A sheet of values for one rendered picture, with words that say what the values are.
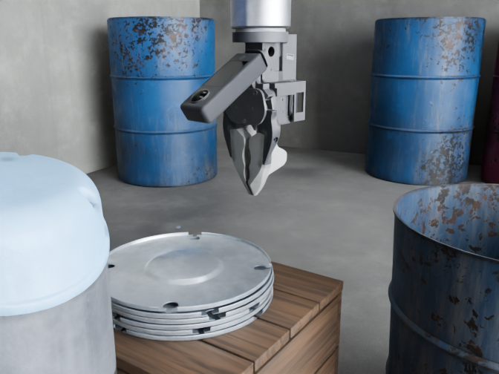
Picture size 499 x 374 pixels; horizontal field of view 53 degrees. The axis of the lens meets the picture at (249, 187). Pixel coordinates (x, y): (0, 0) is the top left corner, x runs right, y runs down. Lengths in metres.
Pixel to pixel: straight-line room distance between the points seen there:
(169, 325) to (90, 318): 0.43
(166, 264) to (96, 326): 0.54
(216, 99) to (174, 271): 0.33
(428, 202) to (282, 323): 0.43
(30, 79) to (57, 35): 0.30
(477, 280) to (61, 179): 0.58
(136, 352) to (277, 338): 0.19
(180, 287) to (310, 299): 0.22
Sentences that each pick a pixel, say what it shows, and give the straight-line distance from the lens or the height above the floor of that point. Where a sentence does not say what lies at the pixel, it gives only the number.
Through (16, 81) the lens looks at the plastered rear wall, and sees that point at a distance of 2.82.
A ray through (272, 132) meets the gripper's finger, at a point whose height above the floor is 0.65.
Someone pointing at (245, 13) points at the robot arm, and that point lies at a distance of 0.63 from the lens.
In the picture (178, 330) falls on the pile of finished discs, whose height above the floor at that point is 0.36.
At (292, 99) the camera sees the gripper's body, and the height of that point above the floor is 0.68.
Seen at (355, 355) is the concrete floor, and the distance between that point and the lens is 1.36.
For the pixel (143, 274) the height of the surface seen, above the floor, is 0.39.
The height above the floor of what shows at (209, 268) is 0.40.
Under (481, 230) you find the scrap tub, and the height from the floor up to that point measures 0.38.
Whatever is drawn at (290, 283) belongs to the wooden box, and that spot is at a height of 0.35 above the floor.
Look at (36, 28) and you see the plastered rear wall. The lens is 2.91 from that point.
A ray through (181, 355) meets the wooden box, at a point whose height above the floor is 0.35.
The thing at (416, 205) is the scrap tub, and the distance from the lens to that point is 1.03.
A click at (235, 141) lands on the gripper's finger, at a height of 0.63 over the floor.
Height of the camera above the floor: 0.75
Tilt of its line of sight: 16 degrees down
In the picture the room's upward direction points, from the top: straight up
